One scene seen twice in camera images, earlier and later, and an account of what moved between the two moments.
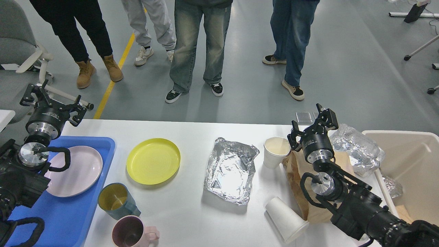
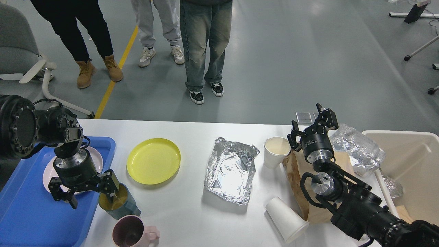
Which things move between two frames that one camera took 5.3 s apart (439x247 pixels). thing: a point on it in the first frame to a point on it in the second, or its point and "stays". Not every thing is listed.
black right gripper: x=317 y=146 stays
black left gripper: x=48 y=118 to x=78 y=173
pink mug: x=130 y=231 stays
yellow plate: x=153 y=161 stays
